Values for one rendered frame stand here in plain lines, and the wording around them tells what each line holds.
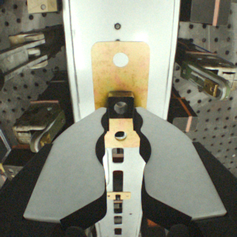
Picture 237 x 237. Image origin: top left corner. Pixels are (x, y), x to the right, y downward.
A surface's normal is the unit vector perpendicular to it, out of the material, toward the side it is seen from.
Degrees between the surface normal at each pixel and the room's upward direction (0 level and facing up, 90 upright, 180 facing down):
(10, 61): 81
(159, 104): 0
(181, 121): 0
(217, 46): 0
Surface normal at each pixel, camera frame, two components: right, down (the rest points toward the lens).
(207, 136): 0.00, 0.52
